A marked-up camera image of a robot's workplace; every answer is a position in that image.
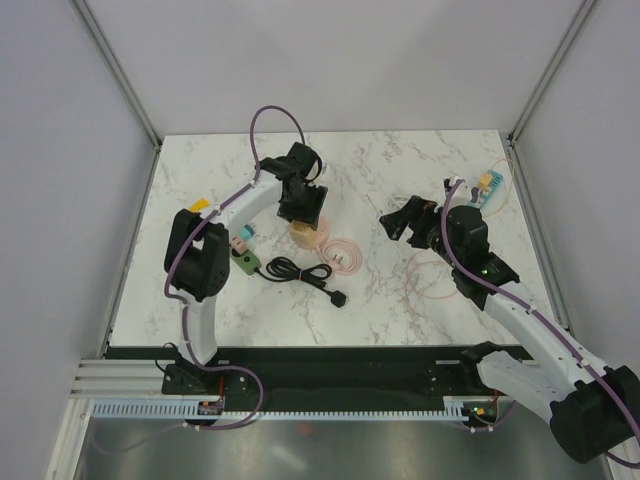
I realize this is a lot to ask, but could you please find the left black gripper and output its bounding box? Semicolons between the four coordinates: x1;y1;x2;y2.
278;183;328;234

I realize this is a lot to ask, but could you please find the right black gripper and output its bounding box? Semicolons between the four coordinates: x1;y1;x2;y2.
379;195;462;268

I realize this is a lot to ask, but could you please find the beige cube plug adapter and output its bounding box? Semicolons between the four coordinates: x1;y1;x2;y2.
288;221;316;250

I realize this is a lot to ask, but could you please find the pink round power strip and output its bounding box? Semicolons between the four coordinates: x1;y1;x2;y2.
308;216;330;250

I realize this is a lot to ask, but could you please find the pink small plug adapter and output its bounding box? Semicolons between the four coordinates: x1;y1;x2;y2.
230;236;248;255

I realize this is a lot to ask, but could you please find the green power strip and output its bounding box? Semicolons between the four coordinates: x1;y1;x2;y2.
230;249;262;276

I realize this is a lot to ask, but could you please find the yellow cube plug adapter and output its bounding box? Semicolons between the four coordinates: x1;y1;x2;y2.
189;198;211;213

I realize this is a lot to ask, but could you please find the teal plug adapter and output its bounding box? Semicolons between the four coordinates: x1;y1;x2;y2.
237;224;255;242

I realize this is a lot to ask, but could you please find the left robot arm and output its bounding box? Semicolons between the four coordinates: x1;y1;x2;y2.
164;142;328;393

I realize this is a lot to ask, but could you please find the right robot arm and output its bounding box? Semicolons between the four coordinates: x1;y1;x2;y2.
379;196;639;463

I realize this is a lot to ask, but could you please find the teal power strip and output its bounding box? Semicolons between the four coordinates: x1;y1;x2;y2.
473;169;504;218

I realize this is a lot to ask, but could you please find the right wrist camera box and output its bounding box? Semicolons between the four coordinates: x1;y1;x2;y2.
444;176;471;204

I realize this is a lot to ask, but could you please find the black coiled power cord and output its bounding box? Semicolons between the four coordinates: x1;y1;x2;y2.
255;255;347;308

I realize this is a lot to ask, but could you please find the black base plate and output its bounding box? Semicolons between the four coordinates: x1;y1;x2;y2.
159;343;551;414

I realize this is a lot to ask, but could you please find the white slotted cable duct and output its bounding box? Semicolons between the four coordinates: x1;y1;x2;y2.
91;397;498;422

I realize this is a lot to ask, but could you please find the right aluminium frame post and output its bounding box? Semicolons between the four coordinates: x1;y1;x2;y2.
502;0;600;149

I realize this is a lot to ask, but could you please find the aluminium frame post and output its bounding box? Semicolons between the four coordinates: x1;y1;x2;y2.
69;0;162;152
502;0;600;149

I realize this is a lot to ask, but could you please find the left aluminium frame post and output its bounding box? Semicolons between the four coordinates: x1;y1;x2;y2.
69;0;162;152

